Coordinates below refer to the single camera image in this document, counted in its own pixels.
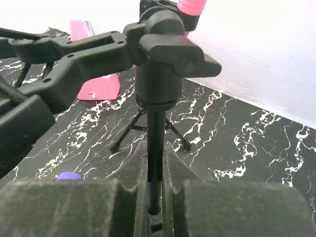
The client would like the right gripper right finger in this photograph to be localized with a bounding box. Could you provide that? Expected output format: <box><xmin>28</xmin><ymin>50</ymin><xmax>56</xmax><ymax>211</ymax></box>
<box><xmin>162</xmin><ymin>142</ymin><xmax>316</xmax><ymax>237</ymax></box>

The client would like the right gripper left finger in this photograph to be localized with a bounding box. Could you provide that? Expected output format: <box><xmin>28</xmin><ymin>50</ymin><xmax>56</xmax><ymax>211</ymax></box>
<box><xmin>0</xmin><ymin>141</ymin><xmax>148</xmax><ymax>237</ymax></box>

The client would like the purple plastic microphone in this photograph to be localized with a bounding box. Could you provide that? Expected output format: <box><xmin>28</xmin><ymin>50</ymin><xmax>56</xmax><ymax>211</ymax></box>
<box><xmin>56</xmin><ymin>171</ymin><xmax>82</xmax><ymax>180</ymax></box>

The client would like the black folding tripod stand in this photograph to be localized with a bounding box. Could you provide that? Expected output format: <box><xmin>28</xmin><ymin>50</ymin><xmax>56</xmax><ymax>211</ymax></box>
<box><xmin>110</xmin><ymin>0</ymin><xmax>200</xmax><ymax>155</ymax></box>

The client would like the pink microphone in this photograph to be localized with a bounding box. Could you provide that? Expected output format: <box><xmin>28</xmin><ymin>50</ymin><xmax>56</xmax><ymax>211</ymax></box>
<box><xmin>177</xmin><ymin>0</ymin><xmax>206</xmax><ymax>37</ymax></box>

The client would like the pink metronome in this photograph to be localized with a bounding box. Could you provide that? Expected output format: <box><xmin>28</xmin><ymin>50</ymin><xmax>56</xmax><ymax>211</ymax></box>
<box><xmin>70</xmin><ymin>20</ymin><xmax>120</xmax><ymax>101</ymax></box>

